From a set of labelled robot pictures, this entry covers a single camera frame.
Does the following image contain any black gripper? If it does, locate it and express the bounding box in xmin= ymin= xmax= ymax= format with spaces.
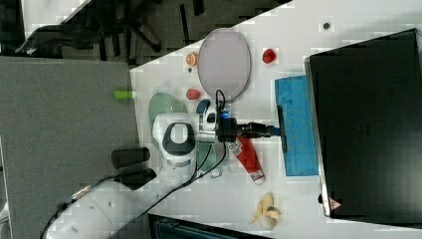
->
xmin=216 ymin=118 xmax=281 ymax=142

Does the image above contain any black toaster oven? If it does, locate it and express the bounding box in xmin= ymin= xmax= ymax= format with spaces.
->
xmin=274 ymin=28 xmax=422 ymax=225

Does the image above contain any toy strawberry near oven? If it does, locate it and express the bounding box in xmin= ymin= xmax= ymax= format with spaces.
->
xmin=262 ymin=49 xmax=277 ymax=64

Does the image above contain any red ketchup bottle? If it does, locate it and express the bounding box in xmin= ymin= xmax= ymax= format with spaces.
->
xmin=228 ymin=135 xmax=266 ymax=185

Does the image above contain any blue plastic cup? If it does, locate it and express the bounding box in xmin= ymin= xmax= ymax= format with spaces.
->
xmin=196 ymin=100 xmax=211 ymax=115

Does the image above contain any lavender oval plate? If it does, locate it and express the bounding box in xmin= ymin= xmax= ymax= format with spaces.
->
xmin=197 ymin=28 xmax=251 ymax=102

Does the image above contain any peeled toy banana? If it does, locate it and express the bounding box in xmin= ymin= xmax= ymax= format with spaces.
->
xmin=249 ymin=192 xmax=281 ymax=230

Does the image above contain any toy strawberry near colander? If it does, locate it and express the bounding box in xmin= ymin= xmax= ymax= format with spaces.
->
xmin=186 ymin=89 xmax=201 ymax=101

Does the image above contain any toy orange slice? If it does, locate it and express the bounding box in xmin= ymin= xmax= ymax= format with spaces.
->
xmin=185 ymin=52 xmax=199 ymax=67

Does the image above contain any green plastic colander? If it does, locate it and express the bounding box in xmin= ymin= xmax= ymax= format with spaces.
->
xmin=148 ymin=93 xmax=187 ymax=131

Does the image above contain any black cylinder lower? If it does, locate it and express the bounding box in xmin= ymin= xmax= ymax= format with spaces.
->
xmin=115 ymin=168 xmax=156 ymax=190

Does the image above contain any black cylinder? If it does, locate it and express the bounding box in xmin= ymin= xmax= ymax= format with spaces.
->
xmin=115 ymin=168 xmax=156 ymax=190
xmin=111 ymin=147 xmax=150 ymax=169

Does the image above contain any blue crate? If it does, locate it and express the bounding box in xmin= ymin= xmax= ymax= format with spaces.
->
xmin=148 ymin=213 xmax=270 ymax=239

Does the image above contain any black cylinder upper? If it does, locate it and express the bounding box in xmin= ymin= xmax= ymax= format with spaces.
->
xmin=111 ymin=147 xmax=150 ymax=169

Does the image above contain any green cylinder toy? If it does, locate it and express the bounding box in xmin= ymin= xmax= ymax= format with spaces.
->
xmin=113 ymin=90 xmax=137 ymax=100

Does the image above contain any green mug with handle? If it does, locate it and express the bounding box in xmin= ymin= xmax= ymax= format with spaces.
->
xmin=196 ymin=142 xmax=227 ymax=178

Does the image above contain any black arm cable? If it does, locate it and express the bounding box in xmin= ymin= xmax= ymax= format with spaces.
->
xmin=39 ymin=89 xmax=228 ymax=239

